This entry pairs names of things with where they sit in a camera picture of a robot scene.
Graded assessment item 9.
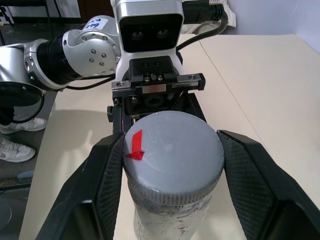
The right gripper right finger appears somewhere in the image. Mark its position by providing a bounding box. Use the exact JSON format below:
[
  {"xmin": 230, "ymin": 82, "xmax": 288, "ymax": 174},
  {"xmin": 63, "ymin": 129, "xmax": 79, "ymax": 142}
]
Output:
[{"xmin": 216, "ymin": 129, "xmax": 320, "ymax": 240}]

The black white marker sheet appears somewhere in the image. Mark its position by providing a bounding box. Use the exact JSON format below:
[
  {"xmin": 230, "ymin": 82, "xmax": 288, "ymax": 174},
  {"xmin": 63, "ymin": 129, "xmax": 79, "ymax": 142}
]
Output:
[{"xmin": 0, "ymin": 6, "xmax": 13, "ymax": 26}]

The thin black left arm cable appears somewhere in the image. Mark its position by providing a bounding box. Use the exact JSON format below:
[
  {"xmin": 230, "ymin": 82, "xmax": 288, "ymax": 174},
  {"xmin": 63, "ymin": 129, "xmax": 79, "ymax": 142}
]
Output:
[{"xmin": 59, "ymin": 76, "xmax": 113, "ymax": 91}]

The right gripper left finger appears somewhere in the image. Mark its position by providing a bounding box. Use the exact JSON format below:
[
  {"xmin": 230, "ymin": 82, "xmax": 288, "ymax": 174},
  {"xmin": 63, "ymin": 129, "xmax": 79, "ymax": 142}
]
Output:
[{"xmin": 18, "ymin": 131, "xmax": 126, "ymax": 240}]

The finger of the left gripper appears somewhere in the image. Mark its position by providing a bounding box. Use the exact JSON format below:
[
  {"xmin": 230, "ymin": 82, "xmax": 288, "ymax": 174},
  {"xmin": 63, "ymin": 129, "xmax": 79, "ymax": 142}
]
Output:
[
  {"xmin": 183, "ymin": 92, "xmax": 208, "ymax": 123},
  {"xmin": 106, "ymin": 98, "xmax": 126, "ymax": 137}
]

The white grey sneaker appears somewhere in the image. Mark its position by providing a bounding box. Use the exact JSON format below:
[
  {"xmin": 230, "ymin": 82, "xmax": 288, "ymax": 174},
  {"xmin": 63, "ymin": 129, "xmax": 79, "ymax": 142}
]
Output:
[
  {"xmin": 0, "ymin": 136, "xmax": 36, "ymax": 163},
  {"xmin": 0, "ymin": 117, "xmax": 48, "ymax": 136}
]

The clear bottle with red stripe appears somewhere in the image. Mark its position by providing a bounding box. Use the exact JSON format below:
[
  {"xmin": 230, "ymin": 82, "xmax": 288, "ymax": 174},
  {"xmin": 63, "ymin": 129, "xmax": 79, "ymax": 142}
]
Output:
[{"xmin": 127, "ymin": 174, "xmax": 213, "ymax": 240}]

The white crumpled cloth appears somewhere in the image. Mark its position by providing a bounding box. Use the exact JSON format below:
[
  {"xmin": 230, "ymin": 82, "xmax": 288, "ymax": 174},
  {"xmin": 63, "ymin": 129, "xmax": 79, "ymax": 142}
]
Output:
[{"xmin": 179, "ymin": 0, "xmax": 237, "ymax": 35}]

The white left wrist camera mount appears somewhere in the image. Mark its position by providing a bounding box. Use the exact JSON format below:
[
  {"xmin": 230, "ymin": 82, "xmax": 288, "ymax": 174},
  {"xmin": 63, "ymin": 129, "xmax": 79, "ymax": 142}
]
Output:
[{"xmin": 110, "ymin": 0, "xmax": 186, "ymax": 83}]

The grey plastic jar lid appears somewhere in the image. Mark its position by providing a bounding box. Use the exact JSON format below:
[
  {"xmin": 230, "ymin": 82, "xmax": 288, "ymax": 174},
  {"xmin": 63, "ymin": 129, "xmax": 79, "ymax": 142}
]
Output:
[{"xmin": 122, "ymin": 111, "xmax": 225, "ymax": 207}]

